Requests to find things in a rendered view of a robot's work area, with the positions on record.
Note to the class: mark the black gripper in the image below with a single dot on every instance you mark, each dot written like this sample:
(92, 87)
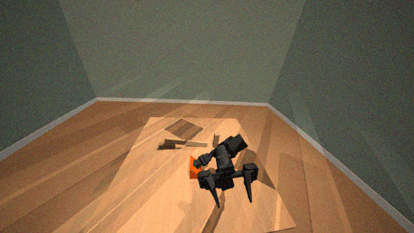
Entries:
(226, 171)

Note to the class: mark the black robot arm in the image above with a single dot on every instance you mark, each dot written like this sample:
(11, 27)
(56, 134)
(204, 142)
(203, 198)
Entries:
(231, 145)

